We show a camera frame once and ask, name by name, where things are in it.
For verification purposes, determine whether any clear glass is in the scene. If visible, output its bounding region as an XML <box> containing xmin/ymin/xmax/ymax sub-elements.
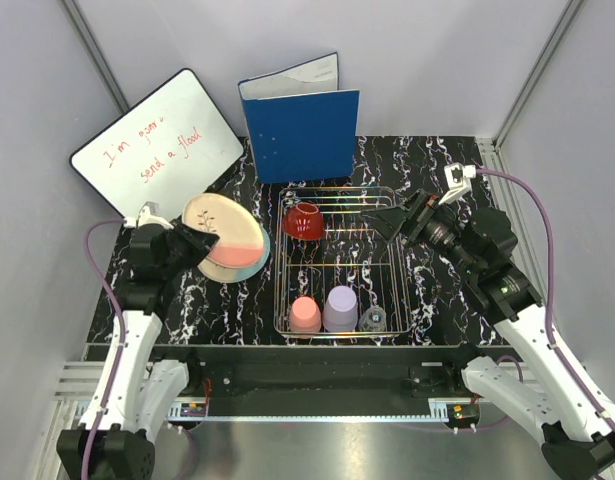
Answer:
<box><xmin>357</xmin><ymin>306</ymin><xmax>387</xmax><ymax>332</ymax></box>

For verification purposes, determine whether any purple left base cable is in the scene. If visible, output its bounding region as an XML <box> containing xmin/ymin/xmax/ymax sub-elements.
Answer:
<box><xmin>171</xmin><ymin>424</ymin><xmax>196</xmax><ymax>480</ymax></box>

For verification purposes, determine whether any cream and pink plate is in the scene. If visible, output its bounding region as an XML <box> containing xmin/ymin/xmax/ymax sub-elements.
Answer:
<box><xmin>182</xmin><ymin>193</ymin><xmax>264</xmax><ymax>269</ymax></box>

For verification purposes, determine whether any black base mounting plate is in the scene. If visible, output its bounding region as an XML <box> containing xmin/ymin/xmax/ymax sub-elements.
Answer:
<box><xmin>151</xmin><ymin>345</ymin><xmax>473</xmax><ymax>420</ymax></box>

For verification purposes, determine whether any blue ring binder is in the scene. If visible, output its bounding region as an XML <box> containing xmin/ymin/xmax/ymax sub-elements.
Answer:
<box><xmin>238</xmin><ymin>52</ymin><xmax>360</xmax><ymax>184</ymax></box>

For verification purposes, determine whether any cream and blue plate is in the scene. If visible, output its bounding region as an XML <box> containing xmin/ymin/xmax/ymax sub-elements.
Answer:
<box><xmin>198</xmin><ymin>229</ymin><xmax>271</xmax><ymax>284</ymax></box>

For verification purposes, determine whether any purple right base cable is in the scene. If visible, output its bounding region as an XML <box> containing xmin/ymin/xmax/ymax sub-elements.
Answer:
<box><xmin>454</xmin><ymin>355</ymin><xmax>527</xmax><ymax>434</ymax></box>

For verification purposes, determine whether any wire dish rack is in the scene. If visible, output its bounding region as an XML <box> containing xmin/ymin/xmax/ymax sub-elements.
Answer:
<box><xmin>274</xmin><ymin>186</ymin><xmax>413</xmax><ymax>339</ymax></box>

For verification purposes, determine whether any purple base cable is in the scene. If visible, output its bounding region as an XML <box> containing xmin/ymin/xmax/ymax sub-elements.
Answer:
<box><xmin>171</xmin><ymin>424</ymin><xmax>196</xmax><ymax>480</ymax></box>
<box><xmin>454</xmin><ymin>355</ymin><xmax>527</xmax><ymax>434</ymax></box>

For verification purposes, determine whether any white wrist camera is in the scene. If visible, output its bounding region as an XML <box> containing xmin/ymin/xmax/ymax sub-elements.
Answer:
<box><xmin>123</xmin><ymin>201</ymin><xmax>173</xmax><ymax>230</ymax></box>
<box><xmin>439</xmin><ymin>163</ymin><xmax>477</xmax><ymax>205</ymax></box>

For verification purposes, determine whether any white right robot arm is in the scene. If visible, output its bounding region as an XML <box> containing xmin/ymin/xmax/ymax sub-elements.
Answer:
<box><xmin>361</xmin><ymin>190</ymin><xmax>615</xmax><ymax>479</ymax></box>

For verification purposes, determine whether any pink cup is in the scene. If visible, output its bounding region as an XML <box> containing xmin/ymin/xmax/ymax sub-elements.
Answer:
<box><xmin>289</xmin><ymin>296</ymin><xmax>322</xmax><ymax>333</ymax></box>

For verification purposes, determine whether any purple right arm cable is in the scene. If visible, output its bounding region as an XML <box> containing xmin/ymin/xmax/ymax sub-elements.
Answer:
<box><xmin>474</xmin><ymin>167</ymin><xmax>615</xmax><ymax>441</ymax></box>

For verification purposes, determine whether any lilac cup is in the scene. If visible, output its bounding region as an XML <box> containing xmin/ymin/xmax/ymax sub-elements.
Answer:
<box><xmin>322</xmin><ymin>285</ymin><xmax>358</xmax><ymax>333</ymax></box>

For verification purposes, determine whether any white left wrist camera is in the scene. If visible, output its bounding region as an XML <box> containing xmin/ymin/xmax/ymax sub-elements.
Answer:
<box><xmin>123</xmin><ymin>201</ymin><xmax>173</xmax><ymax>230</ymax></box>

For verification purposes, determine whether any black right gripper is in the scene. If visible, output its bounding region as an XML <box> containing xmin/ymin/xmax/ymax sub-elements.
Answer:
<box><xmin>359</xmin><ymin>188</ymin><xmax>482</xmax><ymax>277</ymax></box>

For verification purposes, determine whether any whiteboard with red writing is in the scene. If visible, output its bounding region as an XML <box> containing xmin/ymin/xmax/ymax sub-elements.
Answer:
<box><xmin>70</xmin><ymin>69</ymin><xmax>244</xmax><ymax>219</ymax></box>

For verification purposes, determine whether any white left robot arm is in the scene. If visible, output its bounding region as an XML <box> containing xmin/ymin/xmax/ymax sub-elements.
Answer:
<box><xmin>56</xmin><ymin>220</ymin><xmax>219</xmax><ymax>479</ymax></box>

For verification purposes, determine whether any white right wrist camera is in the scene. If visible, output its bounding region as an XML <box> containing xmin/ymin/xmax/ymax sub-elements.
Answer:
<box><xmin>439</xmin><ymin>163</ymin><xmax>477</xmax><ymax>205</ymax></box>

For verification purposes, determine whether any red bowl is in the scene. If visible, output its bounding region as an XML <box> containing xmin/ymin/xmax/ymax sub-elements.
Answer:
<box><xmin>282</xmin><ymin>202</ymin><xmax>324</xmax><ymax>241</ymax></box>

